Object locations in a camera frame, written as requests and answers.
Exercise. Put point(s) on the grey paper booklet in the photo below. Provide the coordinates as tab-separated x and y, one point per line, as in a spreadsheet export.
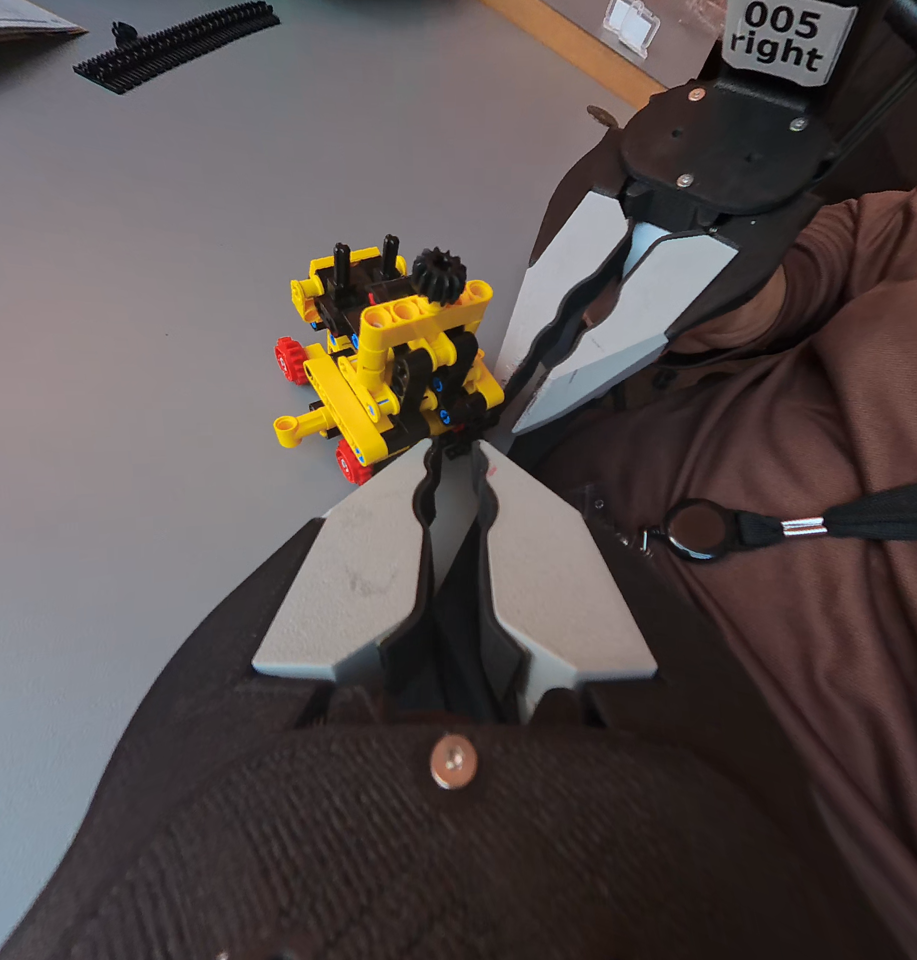
15	18

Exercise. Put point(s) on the yellow lego vehicle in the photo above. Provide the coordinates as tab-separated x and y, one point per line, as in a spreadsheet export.
383	352

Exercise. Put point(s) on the person's brown shirt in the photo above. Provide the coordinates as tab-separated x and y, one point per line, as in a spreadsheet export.
841	712

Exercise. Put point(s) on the person's right forearm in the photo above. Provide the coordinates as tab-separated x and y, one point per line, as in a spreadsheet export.
871	255

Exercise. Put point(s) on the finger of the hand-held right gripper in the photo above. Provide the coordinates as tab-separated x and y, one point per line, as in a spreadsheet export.
571	255
661	300

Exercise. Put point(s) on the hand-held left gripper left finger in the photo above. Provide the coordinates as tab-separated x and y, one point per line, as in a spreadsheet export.
353	577

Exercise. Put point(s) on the black badge reel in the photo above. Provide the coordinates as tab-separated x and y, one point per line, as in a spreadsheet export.
702	528

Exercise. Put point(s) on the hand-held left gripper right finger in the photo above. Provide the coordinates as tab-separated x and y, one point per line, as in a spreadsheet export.
563	592

